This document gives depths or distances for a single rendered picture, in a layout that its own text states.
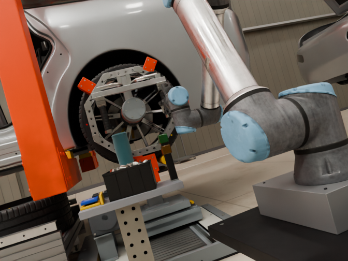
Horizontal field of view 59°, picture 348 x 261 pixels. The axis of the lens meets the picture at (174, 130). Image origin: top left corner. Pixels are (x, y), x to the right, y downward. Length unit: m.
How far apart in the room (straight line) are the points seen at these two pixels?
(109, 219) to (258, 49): 8.26
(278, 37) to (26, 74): 8.93
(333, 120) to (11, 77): 1.38
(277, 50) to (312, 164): 9.01
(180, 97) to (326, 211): 0.79
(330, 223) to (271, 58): 8.91
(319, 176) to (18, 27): 1.46
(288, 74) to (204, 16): 8.89
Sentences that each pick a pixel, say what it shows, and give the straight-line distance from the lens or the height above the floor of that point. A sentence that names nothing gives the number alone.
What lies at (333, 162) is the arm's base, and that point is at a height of 0.45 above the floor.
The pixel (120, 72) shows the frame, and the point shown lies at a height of 1.10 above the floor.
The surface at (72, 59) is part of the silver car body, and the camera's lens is 2.20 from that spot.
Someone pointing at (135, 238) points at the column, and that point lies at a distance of 1.35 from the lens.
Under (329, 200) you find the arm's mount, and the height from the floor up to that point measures 0.38.
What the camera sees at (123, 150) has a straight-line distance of 1.77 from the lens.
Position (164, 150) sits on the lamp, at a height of 0.59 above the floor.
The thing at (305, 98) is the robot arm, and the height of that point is 0.64.
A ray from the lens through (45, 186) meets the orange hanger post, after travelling 1.61.
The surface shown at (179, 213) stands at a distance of 1.99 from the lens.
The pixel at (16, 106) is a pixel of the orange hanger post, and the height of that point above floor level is 0.97.
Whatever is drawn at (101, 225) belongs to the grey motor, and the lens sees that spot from 1.76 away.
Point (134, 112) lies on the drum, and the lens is 1.77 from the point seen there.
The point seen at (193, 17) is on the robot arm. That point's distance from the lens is 1.06.
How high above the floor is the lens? 0.64
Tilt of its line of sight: 1 degrees up
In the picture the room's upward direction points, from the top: 16 degrees counter-clockwise
